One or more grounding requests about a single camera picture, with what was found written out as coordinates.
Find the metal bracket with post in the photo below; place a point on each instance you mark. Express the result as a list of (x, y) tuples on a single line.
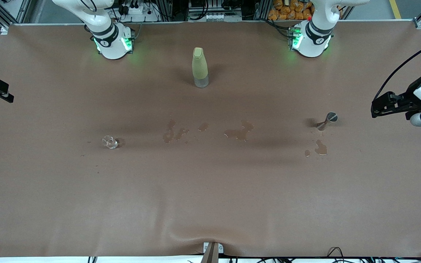
[(212, 254)]

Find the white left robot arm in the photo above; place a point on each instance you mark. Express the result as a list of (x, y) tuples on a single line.
[(311, 44)]

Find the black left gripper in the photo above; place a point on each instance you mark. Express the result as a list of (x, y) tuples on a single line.
[(407, 99)]

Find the long double liquid puddle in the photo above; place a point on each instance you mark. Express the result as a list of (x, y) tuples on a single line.
[(168, 135)]

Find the yellow-green sleeved glass bottle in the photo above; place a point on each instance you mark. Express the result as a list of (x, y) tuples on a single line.
[(199, 65)]

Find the steel jigger measuring cup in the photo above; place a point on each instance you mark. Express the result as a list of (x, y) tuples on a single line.
[(331, 117)]

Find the clear glass cup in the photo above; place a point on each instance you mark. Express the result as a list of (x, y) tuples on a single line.
[(110, 142)]

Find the kidney-shaped liquid puddle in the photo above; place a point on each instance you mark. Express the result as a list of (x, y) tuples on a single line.
[(320, 148)]

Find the orange packaged snacks pile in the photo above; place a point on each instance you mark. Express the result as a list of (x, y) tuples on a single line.
[(287, 11)]

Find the white power strip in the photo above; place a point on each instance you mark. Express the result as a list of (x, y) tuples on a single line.
[(135, 9)]

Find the small oval liquid puddle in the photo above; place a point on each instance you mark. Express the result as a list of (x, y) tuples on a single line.
[(203, 126)]

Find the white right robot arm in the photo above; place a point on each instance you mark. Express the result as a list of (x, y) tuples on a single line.
[(112, 44)]

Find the brown table mat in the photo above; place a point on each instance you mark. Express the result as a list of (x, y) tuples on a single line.
[(210, 201)]

